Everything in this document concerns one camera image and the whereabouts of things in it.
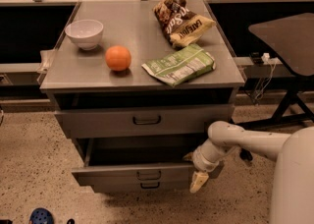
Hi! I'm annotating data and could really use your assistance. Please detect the dark side table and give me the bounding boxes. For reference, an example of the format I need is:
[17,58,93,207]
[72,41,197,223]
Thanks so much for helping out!
[228,13,314,161]

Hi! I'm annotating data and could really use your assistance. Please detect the grey drawer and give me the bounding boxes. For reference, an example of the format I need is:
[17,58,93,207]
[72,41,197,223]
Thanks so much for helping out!
[92,181,189,193]
[73,134,205,187]
[55,104,235,139]

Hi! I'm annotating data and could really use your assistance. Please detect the green snack bag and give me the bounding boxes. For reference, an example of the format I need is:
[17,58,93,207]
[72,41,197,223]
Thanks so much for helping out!
[141,44,216,86]

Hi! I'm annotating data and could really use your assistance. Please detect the grey metal drawer cabinet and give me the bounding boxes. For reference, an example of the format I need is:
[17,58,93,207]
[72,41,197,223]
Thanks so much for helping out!
[39,0,246,194]

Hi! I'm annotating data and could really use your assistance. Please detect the orange ball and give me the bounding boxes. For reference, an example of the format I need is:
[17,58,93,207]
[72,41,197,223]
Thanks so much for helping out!
[105,45,131,72]

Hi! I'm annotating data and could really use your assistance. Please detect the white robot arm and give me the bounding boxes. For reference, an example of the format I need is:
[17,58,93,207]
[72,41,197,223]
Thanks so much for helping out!
[185,121,314,224]

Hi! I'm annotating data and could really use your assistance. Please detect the grey top drawer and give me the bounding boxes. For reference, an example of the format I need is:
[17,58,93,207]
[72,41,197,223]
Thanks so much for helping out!
[55,104,235,139]

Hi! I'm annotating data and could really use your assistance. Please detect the grey bottom drawer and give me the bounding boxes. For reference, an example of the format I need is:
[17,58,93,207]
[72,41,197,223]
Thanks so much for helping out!
[92,181,189,193]

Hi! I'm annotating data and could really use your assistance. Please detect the blue perforated shoe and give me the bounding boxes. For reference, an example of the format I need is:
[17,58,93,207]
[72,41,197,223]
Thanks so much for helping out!
[28,208,54,224]

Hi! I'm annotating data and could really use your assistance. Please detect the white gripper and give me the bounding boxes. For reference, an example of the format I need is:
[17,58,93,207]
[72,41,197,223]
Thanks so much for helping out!
[183,148,218,194]

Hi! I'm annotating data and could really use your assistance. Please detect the brown yellow chip bag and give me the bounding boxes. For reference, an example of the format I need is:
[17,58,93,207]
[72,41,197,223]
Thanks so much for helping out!
[153,0,216,48]

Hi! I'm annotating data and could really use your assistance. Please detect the white ceramic bowl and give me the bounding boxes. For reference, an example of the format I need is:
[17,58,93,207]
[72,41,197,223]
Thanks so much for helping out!
[65,20,104,50]

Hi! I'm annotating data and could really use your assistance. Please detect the white power adapter with cable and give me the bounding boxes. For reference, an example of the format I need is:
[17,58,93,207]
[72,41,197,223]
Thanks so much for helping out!
[253,53,278,101]

